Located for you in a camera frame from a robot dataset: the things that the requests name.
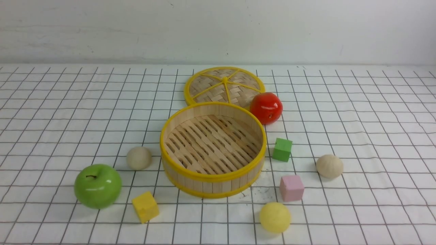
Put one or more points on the white bun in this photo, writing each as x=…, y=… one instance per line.
x=329, y=166
x=139, y=158

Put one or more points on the yellow bun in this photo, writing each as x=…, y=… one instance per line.
x=275, y=217

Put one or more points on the bamboo steamer tray yellow rim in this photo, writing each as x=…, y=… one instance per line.
x=213, y=149

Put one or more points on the woven bamboo steamer lid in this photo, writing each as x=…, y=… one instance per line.
x=223, y=84

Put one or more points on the red tomato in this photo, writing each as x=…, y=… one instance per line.
x=266, y=107

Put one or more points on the green cube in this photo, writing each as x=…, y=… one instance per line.
x=282, y=149

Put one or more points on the pink cube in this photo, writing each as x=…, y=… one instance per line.
x=291, y=188

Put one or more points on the yellow cube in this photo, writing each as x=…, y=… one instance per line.
x=145, y=207

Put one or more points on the green apple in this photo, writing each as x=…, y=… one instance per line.
x=97, y=186

